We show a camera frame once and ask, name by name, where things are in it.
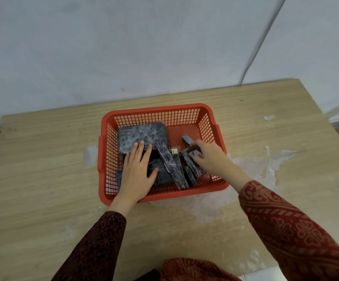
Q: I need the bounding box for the large black wrapped block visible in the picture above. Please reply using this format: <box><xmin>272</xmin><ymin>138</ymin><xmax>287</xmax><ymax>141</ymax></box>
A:
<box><xmin>117</xmin><ymin>122</ymin><xmax>170</xmax><ymax>156</ymax></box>

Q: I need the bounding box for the red plastic lattice basket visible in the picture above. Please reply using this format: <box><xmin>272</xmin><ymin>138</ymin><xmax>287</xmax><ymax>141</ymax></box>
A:
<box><xmin>97</xmin><ymin>103</ymin><xmax>229</xmax><ymax>206</ymax></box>

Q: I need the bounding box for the person's right forearm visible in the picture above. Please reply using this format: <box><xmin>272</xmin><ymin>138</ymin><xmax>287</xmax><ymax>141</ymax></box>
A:
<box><xmin>216</xmin><ymin>161</ymin><xmax>339</xmax><ymax>281</ymax></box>

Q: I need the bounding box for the person's left forearm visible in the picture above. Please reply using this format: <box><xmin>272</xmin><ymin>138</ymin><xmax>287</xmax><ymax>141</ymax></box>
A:
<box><xmin>51</xmin><ymin>195</ymin><xmax>138</xmax><ymax>281</ymax></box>

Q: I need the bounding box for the narrow black wrapped bar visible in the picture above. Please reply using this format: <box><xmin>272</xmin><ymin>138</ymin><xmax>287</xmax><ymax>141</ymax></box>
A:
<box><xmin>181</xmin><ymin>152</ymin><xmax>198</xmax><ymax>187</ymax></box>
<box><xmin>188</xmin><ymin>157</ymin><xmax>207</xmax><ymax>178</ymax></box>

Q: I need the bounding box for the black wrapped box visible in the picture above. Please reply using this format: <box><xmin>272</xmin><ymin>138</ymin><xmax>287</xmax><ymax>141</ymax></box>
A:
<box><xmin>147</xmin><ymin>157</ymin><xmax>176</xmax><ymax>186</ymax></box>

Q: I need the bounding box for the grey wall cable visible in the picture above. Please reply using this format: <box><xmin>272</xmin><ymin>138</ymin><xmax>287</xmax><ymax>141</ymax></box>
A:
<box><xmin>240</xmin><ymin>0</ymin><xmax>288</xmax><ymax>86</ymax></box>

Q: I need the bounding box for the long black wrapped strip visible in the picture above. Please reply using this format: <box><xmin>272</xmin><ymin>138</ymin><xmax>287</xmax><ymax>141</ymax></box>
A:
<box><xmin>146</xmin><ymin>134</ymin><xmax>189</xmax><ymax>191</ymax></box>

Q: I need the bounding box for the thin black wrapped piece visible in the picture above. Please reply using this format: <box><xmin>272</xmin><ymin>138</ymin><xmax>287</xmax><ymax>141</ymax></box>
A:
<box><xmin>116</xmin><ymin>169</ymin><xmax>124</xmax><ymax>193</ymax></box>

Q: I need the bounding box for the person's right hand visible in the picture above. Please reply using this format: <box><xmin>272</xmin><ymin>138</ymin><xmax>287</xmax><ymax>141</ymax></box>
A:
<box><xmin>191</xmin><ymin>139</ymin><xmax>232</xmax><ymax>176</ymax></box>

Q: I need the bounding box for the short black piece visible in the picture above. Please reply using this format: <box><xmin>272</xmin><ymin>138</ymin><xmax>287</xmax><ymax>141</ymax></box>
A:
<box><xmin>187</xmin><ymin>147</ymin><xmax>203</xmax><ymax>159</ymax></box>

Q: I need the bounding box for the person's left hand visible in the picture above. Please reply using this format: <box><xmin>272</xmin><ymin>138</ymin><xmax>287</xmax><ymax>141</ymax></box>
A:
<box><xmin>117</xmin><ymin>140</ymin><xmax>159</xmax><ymax>204</ymax></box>

